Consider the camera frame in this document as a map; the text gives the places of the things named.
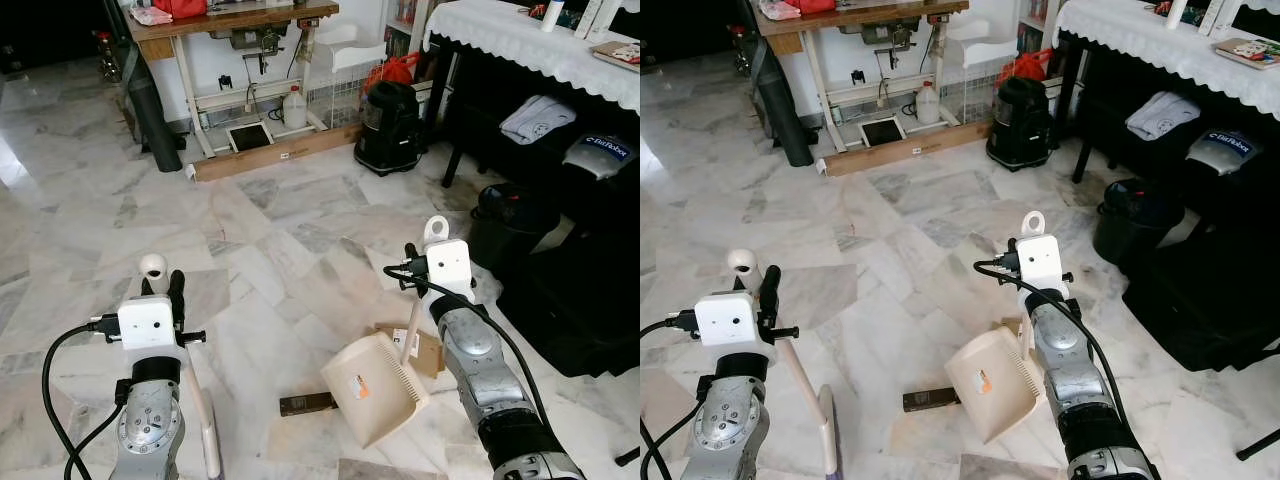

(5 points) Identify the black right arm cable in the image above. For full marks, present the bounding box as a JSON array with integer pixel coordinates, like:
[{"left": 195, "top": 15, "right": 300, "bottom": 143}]
[
  {"left": 384, "top": 262, "right": 551, "bottom": 426},
  {"left": 973, "top": 258, "right": 1131, "bottom": 426}
]

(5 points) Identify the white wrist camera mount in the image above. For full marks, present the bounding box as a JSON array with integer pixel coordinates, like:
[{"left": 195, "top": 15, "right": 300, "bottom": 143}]
[
  {"left": 1015, "top": 235, "right": 1064, "bottom": 296},
  {"left": 425, "top": 238, "right": 473, "bottom": 301},
  {"left": 695, "top": 290, "right": 763, "bottom": 349},
  {"left": 118, "top": 295, "right": 183, "bottom": 351}
]

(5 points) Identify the white bookshelf with books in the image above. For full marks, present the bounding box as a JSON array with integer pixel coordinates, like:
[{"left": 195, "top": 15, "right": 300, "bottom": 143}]
[
  {"left": 385, "top": 0, "right": 433, "bottom": 56},
  {"left": 1015, "top": 0, "right": 1061, "bottom": 51}
]

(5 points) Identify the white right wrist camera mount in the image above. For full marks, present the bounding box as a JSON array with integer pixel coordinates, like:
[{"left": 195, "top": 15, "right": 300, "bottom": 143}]
[
  {"left": 425, "top": 238, "right": 473, "bottom": 301},
  {"left": 1015, "top": 235, "right": 1064, "bottom": 296}
]

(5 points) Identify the black rolled mat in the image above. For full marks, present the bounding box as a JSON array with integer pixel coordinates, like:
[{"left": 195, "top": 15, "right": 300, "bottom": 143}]
[
  {"left": 120, "top": 40, "right": 186, "bottom": 173},
  {"left": 750, "top": 40, "right": 816, "bottom": 168}
]

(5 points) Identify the grey bag with blue label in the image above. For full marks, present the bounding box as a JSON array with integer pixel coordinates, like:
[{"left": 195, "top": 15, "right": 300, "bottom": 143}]
[
  {"left": 1185, "top": 130, "right": 1256, "bottom": 179},
  {"left": 562, "top": 135, "right": 636, "bottom": 183}
]

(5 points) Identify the flat colourful book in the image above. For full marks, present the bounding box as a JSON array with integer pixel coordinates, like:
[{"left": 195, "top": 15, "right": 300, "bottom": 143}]
[
  {"left": 1212, "top": 38, "right": 1280, "bottom": 69},
  {"left": 590, "top": 40, "right": 641, "bottom": 66}
]

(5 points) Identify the black round waste bin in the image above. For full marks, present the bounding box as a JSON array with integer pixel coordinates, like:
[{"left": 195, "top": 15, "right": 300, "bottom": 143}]
[
  {"left": 470, "top": 183, "right": 561, "bottom": 271},
  {"left": 1093, "top": 178, "right": 1186, "bottom": 266}
]

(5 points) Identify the table with white lace cloth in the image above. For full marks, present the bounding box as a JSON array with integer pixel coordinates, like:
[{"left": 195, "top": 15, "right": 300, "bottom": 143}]
[
  {"left": 425, "top": 0, "right": 641, "bottom": 191},
  {"left": 1055, "top": 0, "right": 1280, "bottom": 186}
]

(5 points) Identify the black white-framed foot pedal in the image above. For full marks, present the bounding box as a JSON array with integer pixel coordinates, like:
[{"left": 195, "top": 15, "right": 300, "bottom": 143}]
[
  {"left": 228, "top": 122, "right": 273, "bottom": 153},
  {"left": 860, "top": 117, "right": 906, "bottom": 149}
]

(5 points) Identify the white plastic chair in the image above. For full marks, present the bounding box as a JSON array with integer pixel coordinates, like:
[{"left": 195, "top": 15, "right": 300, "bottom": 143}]
[
  {"left": 315, "top": 22, "right": 386, "bottom": 73},
  {"left": 945, "top": 18, "right": 1016, "bottom": 69}
]

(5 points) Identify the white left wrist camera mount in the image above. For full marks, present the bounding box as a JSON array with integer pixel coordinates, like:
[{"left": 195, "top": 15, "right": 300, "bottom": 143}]
[
  {"left": 118, "top": 295, "right": 183, "bottom": 351},
  {"left": 695, "top": 290, "right": 763, "bottom": 349}
]

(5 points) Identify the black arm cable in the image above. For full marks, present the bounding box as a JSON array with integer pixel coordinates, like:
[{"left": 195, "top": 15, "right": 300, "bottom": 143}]
[
  {"left": 640, "top": 310, "right": 703, "bottom": 480},
  {"left": 42, "top": 315, "right": 126, "bottom": 480},
  {"left": 973, "top": 258, "right": 1131, "bottom": 426},
  {"left": 384, "top": 262, "right": 551, "bottom": 426}
]

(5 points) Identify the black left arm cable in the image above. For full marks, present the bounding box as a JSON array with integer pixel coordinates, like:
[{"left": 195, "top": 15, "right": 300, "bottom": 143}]
[
  {"left": 42, "top": 315, "right": 126, "bottom": 480},
  {"left": 640, "top": 310, "right": 703, "bottom": 480}
]

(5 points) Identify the large black bag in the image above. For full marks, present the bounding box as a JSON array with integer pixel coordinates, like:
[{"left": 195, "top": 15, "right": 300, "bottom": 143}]
[
  {"left": 497, "top": 195, "right": 641, "bottom": 378},
  {"left": 1122, "top": 225, "right": 1280, "bottom": 373}
]

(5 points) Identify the wooden sewing machine table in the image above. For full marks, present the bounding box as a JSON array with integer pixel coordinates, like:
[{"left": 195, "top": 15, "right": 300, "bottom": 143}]
[
  {"left": 750, "top": 0, "right": 971, "bottom": 156},
  {"left": 125, "top": 0, "right": 341, "bottom": 166}
]

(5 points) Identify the folded grey cloth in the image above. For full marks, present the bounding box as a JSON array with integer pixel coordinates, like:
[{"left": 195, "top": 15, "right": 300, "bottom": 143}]
[
  {"left": 500, "top": 95, "right": 578, "bottom": 146},
  {"left": 1125, "top": 92, "right": 1201, "bottom": 141}
]

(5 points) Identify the black canister vacuum cleaner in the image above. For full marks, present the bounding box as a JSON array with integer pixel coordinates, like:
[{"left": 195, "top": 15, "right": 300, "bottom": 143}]
[
  {"left": 355, "top": 82, "right": 426, "bottom": 176},
  {"left": 987, "top": 77, "right": 1056, "bottom": 171}
]

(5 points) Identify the beige long-handled dustpan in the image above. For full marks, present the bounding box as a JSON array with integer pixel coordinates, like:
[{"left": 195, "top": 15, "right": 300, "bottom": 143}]
[
  {"left": 945, "top": 210, "right": 1047, "bottom": 444},
  {"left": 320, "top": 215, "right": 451, "bottom": 449}
]

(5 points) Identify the red plastic bag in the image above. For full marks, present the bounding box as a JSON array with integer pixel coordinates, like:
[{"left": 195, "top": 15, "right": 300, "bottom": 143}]
[
  {"left": 362, "top": 52, "right": 421, "bottom": 91},
  {"left": 997, "top": 48, "right": 1053, "bottom": 86}
]

